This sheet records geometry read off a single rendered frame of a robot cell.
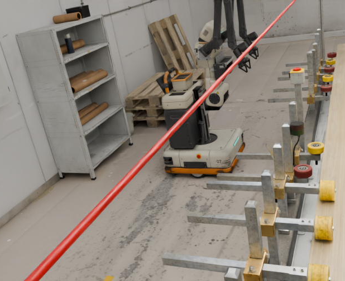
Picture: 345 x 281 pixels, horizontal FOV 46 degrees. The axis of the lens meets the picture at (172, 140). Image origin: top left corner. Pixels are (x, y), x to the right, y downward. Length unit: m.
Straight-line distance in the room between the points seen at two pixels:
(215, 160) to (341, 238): 2.35
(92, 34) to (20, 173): 1.73
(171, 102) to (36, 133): 1.44
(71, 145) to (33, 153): 0.38
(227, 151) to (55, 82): 1.75
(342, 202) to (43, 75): 3.14
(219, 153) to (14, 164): 1.92
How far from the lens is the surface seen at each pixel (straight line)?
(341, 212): 1.67
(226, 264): 1.35
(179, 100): 3.67
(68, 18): 4.48
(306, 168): 1.98
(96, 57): 4.84
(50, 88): 4.17
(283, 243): 1.84
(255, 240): 1.30
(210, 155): 3.75
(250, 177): 2.02
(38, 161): 4.36
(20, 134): 4.18
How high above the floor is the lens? 1.82
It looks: 22 degrees down
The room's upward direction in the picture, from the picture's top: 11 degrees counter-clockwise
